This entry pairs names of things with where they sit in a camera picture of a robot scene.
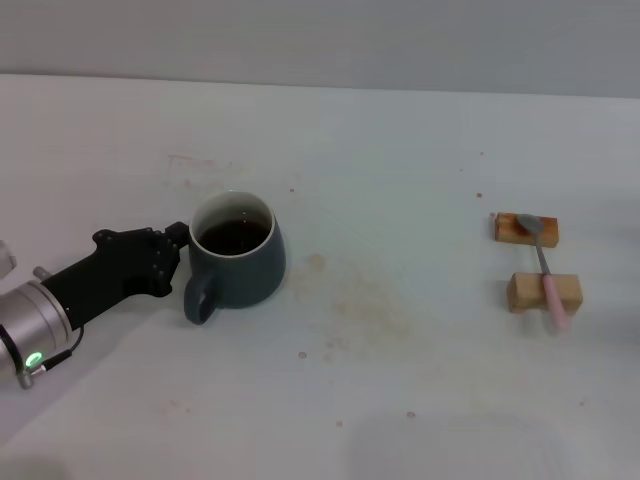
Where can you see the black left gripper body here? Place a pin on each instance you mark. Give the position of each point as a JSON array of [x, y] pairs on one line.
[[110, 265]]

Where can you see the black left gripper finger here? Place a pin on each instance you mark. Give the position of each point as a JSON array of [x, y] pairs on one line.
[[166, 275], [177, 236]]

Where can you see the dark grey ceramic cup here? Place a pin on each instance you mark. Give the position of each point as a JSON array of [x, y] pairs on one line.
[[250, 280]]

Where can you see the dark coffee liquid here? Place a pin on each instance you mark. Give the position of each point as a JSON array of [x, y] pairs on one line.
[[232, 237]]

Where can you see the stained wooden rest block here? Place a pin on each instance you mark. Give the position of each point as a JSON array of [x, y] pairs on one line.
[[505, 230]]

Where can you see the notched pale wooden block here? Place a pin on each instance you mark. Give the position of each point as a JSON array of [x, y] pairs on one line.
[[525, 292]]

